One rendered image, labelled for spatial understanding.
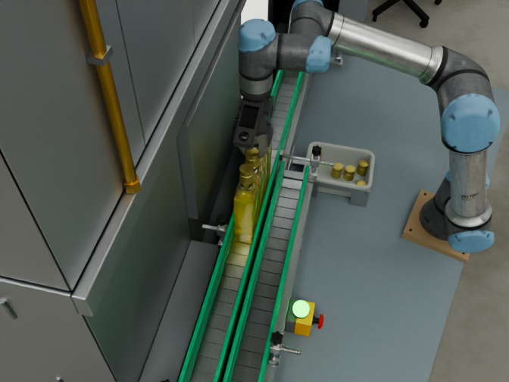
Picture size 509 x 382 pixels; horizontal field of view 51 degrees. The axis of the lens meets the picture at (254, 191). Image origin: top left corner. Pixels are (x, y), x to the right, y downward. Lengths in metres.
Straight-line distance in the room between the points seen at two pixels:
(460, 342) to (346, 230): 0.95
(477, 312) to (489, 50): 2.03
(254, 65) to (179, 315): 0.66
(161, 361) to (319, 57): 0.79
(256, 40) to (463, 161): 0.57
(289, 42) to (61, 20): 0.55
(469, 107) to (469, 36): 2.92
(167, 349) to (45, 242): 0.67
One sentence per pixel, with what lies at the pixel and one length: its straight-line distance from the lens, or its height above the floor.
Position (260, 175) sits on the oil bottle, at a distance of 1.39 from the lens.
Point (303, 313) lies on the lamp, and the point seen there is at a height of 0.85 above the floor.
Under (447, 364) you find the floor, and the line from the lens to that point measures 2.43.
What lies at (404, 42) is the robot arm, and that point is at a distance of 1.30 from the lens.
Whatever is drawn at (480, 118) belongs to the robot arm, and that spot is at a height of 1.37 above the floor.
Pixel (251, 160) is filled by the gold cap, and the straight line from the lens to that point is 1.34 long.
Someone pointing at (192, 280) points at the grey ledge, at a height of 0.88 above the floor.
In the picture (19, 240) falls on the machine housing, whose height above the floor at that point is 1.52.
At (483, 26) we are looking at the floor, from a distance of 4.26.
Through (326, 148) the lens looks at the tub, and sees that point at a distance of 1.84.
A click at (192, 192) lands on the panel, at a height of 1.09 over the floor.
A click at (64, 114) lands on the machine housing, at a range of 0.74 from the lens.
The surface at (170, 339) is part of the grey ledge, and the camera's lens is 1.38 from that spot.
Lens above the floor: 2.13
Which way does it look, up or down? 50 degrees down
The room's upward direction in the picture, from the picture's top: 1 degrees clockwise
